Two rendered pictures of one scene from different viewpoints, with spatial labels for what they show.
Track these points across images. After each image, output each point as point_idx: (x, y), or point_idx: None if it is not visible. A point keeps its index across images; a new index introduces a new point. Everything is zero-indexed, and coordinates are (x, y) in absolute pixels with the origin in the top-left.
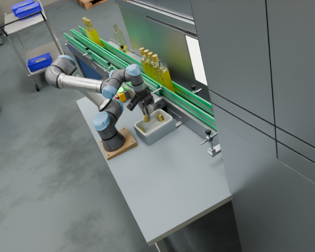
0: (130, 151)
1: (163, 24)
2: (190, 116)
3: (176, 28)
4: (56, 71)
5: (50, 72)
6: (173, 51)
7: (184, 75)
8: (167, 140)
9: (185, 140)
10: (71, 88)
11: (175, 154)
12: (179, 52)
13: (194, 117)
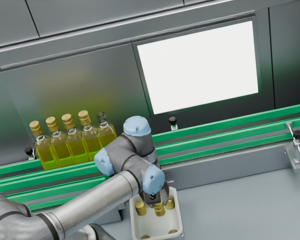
0: None
1: (67, 56)
2: (203, 161)
3: (105, 46)
4: (28, 219)
5: (21, 227)
6: (95, 95)
7: (123, 124)
8: (195, 222)
9: (216, 200)
10: (83, 226)
11: (237, 221)
12: (112, 88)
13: (211, 156)
